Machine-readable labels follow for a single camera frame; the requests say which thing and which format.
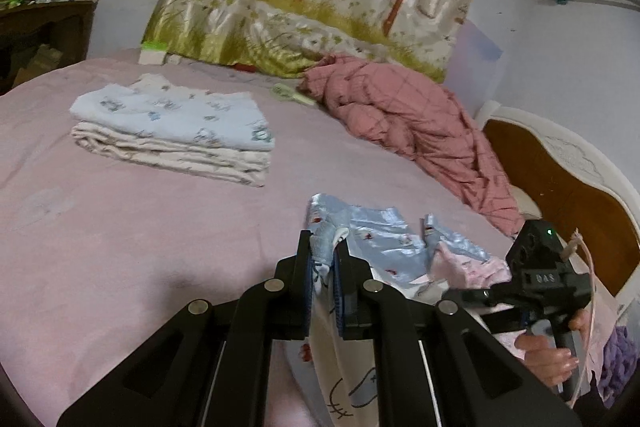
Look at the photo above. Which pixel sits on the person's right hand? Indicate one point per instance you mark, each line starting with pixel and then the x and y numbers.
pixel 545 359

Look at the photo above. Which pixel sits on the light blue folded printed cloth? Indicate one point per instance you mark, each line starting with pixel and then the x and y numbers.
pixel 175 117

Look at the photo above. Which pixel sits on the cream folded printed cloth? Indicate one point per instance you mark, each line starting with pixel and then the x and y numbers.
pixel 175 159

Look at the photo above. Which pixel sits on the pink printed pants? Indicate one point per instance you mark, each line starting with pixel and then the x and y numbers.
pixel 470 267

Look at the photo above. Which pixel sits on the lavender wall sheet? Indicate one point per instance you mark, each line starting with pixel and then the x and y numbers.
pixel 475 47

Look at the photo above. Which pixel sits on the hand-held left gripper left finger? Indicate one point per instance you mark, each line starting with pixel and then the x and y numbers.
pixel 309 287

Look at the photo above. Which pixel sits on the white and brown headboard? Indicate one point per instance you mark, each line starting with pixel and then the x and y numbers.
pixel 575 197

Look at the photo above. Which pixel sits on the green and white box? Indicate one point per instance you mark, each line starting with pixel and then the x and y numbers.
pixel 152 55

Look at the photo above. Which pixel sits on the pink plaid quilt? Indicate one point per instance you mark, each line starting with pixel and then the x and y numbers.
pixel 400 122

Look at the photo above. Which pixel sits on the light blue satin pants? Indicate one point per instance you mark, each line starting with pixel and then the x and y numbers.
pixel 380 237

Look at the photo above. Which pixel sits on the cardboard scraps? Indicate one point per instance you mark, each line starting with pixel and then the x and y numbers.
pixel 37 64

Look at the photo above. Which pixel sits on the green comb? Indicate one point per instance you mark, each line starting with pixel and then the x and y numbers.
pixel 290 93

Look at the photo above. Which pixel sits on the purple knit cloth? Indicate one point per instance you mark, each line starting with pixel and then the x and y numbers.
pixel 620 357

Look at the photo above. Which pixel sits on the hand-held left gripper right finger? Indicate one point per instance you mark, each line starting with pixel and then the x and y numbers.
pixel 339 297

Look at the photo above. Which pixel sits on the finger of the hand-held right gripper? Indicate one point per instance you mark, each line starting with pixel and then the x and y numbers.
pixel 475 296
pixel 505 319

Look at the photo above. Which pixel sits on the cream pillow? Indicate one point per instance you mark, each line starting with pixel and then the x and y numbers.
pixel 527 207

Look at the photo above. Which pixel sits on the dark wooden desk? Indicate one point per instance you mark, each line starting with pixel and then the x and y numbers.
pixel 45 14

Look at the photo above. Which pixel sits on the white cartoon print pants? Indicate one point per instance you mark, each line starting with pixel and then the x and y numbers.
pixel 345 387

